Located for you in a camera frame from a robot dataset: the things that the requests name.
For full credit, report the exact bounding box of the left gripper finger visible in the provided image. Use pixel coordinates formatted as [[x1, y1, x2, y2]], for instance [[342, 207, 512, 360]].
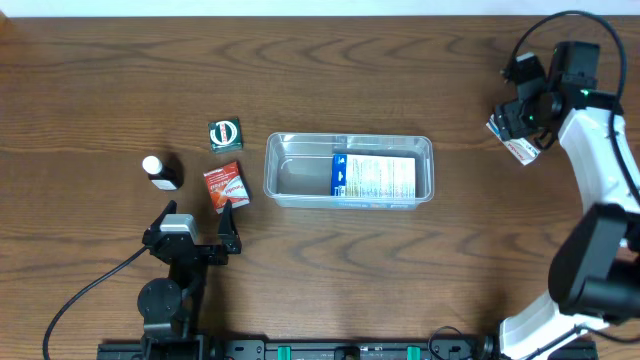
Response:
[[217, 200, 241, 246], [149, 200, 177, 232]]

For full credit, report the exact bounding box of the white Panadol tube box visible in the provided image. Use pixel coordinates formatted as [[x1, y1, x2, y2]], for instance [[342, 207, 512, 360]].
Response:
[[486, 116, 540, 166]]

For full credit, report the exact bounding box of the red Panadol ActiFast box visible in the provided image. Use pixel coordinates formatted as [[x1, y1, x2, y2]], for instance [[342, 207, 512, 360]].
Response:
[[203, 161, 250, 214]]

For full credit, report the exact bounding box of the blue cooling patch box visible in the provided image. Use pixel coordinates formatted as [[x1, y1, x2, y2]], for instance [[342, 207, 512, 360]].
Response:
[[330, 154, 416, 199]]

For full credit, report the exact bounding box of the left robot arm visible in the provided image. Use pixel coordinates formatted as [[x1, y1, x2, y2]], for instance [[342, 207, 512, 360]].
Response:
[[137, 201, 242, 342]]

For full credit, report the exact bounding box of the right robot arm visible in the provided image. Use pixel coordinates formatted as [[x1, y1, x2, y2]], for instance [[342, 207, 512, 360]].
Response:
[[492, 42, 639, 359]]

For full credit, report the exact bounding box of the clear plastic container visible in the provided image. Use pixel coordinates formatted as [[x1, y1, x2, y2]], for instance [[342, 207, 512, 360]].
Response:
[[264, 133, 435, 210]]

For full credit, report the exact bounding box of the dark brown medicine bottle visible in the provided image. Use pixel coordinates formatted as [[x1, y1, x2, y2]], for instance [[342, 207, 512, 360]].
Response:
[[142, 155, 183, 191]]

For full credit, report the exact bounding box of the green Zam-Buk box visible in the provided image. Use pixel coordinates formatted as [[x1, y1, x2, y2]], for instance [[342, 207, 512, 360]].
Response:
[[208, 117, 243, 153]]

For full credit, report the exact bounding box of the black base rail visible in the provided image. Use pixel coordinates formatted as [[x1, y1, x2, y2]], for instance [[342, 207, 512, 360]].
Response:
[[96, 333, 600, 360]]

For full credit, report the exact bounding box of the left black cable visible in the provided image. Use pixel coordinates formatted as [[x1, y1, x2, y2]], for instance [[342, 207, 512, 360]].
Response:
[[42, 244, 150, 360]]

